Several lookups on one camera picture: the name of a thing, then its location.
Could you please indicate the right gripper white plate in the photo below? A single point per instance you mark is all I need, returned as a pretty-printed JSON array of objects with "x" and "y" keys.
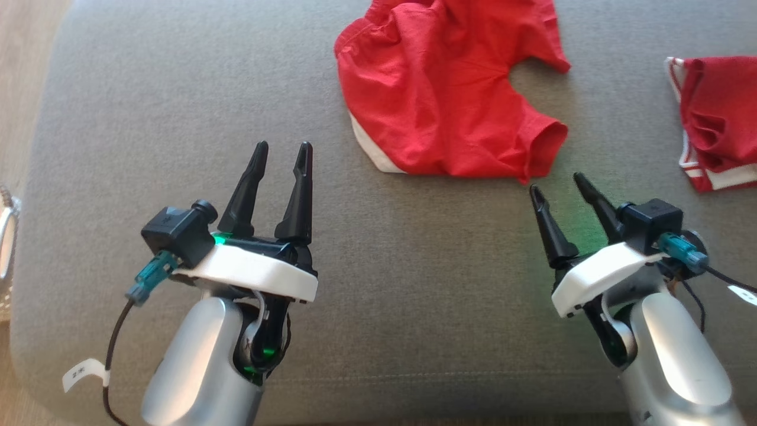
[{"x": 597, "y": 272}]

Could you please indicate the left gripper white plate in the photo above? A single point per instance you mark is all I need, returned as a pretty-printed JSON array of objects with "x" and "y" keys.
[{"x": 254, "y": 269}]

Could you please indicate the red white basketball jersey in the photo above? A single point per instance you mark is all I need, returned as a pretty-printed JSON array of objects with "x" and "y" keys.
[{"x": 721, "y": 106}]

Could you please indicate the red basketball shorts white stripe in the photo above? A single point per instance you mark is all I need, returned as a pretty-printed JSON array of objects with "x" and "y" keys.
[{"x": 443, "y": 89}]

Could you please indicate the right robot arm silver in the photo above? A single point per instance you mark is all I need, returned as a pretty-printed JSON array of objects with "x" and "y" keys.
[{"x": 674, "y": 355}]

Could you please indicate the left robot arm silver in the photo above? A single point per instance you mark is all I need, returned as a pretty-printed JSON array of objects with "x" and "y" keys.
[{"x": 201, "y": 355}]

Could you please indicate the large grey sofa seat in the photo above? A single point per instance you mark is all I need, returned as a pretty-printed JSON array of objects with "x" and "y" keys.
[{"x": 414, "y": 296}]

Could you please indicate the white laundry basket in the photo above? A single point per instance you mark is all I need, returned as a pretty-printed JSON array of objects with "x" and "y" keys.
[{"x": 7, "y": 236}]

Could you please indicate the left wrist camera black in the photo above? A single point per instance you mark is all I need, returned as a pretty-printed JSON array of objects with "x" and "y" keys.
[{"x": 177, "y": 234}]

